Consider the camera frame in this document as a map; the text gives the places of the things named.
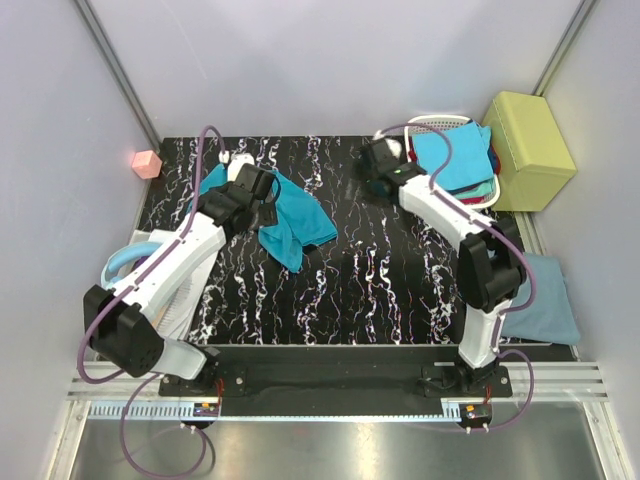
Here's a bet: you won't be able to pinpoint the teal t shirt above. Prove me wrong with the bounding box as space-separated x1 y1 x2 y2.
198 164 338 274

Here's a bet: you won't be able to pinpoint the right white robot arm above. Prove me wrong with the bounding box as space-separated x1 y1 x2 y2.
359 138 527 397

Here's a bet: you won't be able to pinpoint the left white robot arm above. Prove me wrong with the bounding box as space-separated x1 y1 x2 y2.
77 164 281 396

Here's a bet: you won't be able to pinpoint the stack of papers and books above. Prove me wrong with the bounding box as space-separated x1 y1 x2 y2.
153 253 217 340

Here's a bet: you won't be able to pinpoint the white perforated laundry basket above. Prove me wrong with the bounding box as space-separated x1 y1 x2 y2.
403 114 494 210

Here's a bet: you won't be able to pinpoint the light blue shirt in basket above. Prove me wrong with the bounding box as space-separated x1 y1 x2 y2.
412 122 494 192

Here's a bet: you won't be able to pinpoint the red shirt in basket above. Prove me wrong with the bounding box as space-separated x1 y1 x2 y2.
454 147 501 209

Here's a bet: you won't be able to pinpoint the pink cube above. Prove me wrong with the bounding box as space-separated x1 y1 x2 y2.
131 150 163 180

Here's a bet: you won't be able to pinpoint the light blue headphones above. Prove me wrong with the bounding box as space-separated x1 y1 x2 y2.
100 241 161 289

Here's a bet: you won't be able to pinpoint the green storage box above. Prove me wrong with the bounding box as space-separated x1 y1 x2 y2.
482 91 577 212

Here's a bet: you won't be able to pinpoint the folded grey-blue t shirt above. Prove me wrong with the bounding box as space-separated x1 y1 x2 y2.
501 253 581 345

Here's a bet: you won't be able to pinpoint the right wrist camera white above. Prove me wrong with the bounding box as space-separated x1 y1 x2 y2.
375 136 404 160

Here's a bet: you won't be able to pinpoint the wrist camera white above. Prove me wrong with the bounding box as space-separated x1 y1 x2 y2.
219 152 255 182
375 136 404 160

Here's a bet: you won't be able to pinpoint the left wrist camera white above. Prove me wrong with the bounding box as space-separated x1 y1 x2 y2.
219 152 255 182

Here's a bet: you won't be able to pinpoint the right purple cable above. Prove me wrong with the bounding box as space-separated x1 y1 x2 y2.
374 123 539 432

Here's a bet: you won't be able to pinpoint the purple cable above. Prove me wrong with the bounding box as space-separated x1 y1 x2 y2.
75 124 230 474
374 123 539 432

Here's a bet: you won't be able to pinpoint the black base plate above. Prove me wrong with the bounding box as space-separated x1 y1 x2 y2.
159 345 513 399

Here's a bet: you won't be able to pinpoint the aluminium rail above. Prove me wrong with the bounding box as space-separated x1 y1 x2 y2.
66 362 607 402

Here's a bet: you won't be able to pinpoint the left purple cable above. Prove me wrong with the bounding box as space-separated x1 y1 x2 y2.
75 124 230 474

